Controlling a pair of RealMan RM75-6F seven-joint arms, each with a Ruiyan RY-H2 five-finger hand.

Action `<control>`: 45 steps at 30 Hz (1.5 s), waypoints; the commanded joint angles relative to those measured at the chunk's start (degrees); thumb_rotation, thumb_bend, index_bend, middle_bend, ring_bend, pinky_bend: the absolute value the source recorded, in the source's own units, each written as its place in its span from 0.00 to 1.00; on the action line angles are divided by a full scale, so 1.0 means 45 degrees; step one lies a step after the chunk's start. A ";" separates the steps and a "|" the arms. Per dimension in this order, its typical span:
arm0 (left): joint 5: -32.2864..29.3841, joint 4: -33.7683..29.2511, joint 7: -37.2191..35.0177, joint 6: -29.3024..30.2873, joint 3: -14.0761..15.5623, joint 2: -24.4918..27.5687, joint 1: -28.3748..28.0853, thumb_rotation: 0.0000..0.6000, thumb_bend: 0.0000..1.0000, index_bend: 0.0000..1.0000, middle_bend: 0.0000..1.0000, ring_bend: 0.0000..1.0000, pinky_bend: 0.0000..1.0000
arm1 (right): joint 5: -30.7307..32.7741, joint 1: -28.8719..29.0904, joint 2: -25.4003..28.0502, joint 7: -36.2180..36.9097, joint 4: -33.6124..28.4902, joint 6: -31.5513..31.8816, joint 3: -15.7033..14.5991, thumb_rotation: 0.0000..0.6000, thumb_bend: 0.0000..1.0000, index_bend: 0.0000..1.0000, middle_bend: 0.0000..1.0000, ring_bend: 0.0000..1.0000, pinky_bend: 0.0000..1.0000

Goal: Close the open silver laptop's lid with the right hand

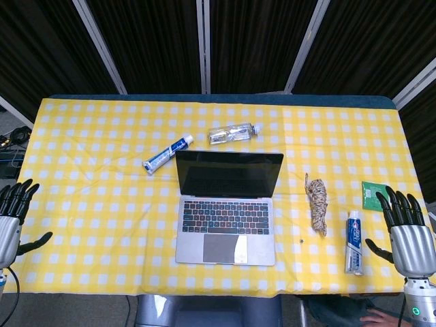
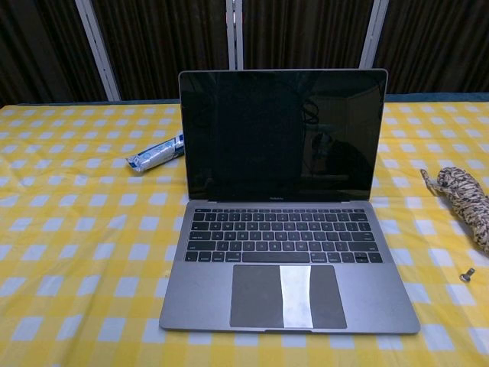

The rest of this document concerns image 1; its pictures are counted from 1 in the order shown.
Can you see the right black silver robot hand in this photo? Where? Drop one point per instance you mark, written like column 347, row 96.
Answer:
column 412, row 248

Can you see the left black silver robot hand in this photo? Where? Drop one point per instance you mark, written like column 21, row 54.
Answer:
column 7, row 235

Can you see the silver laptop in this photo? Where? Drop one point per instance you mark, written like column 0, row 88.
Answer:
column 225, row 238

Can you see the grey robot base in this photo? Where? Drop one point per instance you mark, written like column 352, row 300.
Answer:
column 204, row 311

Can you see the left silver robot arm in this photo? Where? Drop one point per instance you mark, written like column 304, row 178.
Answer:
column 2, row 279

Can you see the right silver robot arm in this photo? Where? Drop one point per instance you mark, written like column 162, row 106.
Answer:
column 420, row 303

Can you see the person's bare hand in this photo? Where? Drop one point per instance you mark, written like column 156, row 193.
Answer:
column 378, row 319

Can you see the blue white toothpaste tube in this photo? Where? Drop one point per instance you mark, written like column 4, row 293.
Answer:
column 167, row 155
column 354, row 242

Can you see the green packet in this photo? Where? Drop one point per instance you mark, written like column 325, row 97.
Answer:
column 371, row 195

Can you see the dark equipment box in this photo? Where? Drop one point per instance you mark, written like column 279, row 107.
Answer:
column 8, row 163

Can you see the yellow white checked tablecloth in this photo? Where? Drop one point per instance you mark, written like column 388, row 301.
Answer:
column 102, row 204

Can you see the person's dark trousers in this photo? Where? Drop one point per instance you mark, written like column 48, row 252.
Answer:
column 334, row 311

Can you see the black fabric partition panel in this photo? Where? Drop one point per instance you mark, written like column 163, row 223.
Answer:
column 422, row 143
column 259, row 44
column 150, row 44
column 374, row 44
column 41, row 51

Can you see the dark blue table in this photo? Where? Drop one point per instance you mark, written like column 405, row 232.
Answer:
column 340, row 99

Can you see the clear plastic water bottle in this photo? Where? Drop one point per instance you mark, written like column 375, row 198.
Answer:
column 231, row 133

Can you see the white partition frame post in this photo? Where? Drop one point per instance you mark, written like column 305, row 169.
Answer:
column 415, row 81
column 203, row 47
column 306, row 44
column 98, row 46
column 15, row 112

